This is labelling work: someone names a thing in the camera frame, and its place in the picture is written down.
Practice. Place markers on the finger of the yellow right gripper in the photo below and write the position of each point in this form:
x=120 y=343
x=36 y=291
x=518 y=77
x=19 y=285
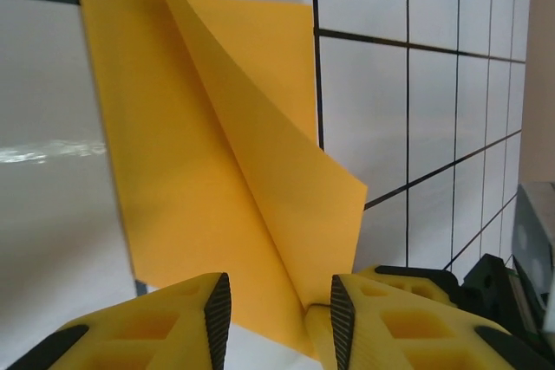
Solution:
x=412 y=285

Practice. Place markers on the orange square paper sheet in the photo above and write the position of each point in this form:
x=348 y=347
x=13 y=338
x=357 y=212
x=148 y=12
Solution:
x=173 y=127

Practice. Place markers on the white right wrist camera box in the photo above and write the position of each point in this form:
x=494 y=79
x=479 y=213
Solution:
x=537 y=235

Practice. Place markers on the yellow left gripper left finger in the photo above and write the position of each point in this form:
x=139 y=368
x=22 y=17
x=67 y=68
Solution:
x=143 y=331

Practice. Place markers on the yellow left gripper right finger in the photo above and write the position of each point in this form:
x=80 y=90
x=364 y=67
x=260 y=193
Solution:
x=412 y=331

